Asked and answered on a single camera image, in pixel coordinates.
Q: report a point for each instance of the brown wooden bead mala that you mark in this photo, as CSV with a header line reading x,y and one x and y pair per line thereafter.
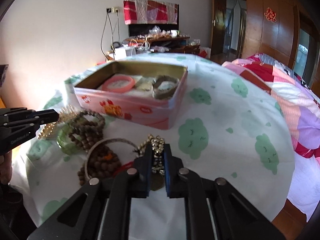
x,y
86,131

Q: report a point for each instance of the wall power socket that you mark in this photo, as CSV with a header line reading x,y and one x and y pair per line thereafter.
x,y
112,10

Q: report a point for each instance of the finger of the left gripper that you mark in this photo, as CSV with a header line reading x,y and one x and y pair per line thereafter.
x,y
15,133
15,114

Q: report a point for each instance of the pink jade bangle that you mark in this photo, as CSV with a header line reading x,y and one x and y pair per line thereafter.
x,y
118,84

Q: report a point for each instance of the red double happiness sticker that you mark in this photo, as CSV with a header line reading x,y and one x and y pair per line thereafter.
x,y
270,15

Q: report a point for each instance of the red patchwork cloth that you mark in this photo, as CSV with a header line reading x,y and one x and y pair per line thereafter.
x,y
149,12

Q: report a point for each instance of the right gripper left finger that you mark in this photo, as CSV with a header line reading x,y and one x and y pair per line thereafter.
x,y
101,208

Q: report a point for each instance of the left hand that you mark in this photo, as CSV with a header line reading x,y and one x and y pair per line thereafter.
x,y
6,168

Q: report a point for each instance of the pink patchwork quilt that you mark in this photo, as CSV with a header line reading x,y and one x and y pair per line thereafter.
x,y
300,108

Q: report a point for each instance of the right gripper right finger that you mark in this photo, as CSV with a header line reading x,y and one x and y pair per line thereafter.
x,y
214,209

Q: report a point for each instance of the wooden tv cabinet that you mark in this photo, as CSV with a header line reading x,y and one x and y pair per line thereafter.
x,y
161,44

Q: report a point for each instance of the white box device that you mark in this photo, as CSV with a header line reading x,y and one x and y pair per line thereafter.
x,y
123,52

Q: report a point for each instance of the silver bangle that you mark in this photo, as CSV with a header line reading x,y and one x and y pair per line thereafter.
x,y
101,161

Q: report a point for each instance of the white mug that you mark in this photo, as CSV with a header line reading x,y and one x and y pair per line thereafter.
x,y
174,33

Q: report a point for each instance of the black television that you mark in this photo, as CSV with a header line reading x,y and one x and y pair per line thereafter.
x,y
143,29

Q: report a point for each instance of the wooden wardrobe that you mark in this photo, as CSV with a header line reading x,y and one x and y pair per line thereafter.
x,y
281,39

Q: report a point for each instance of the red knot coin charm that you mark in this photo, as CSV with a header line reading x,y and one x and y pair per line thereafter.
x,y
157,179

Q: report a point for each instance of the pink metal tin box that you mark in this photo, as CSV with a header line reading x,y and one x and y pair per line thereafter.
x,y
154,100

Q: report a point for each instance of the green jade bangle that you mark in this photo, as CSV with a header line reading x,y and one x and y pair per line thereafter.
x,y
64,142

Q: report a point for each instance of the wooden door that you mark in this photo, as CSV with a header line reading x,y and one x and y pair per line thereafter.
x,y
219,10

